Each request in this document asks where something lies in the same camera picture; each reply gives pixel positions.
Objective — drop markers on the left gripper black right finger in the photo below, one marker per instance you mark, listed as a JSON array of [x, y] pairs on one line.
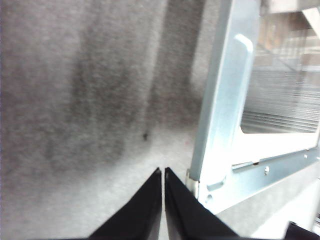
[[187, 220]]

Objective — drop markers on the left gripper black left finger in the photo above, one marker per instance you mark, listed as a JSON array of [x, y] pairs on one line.
[[140, 220]]

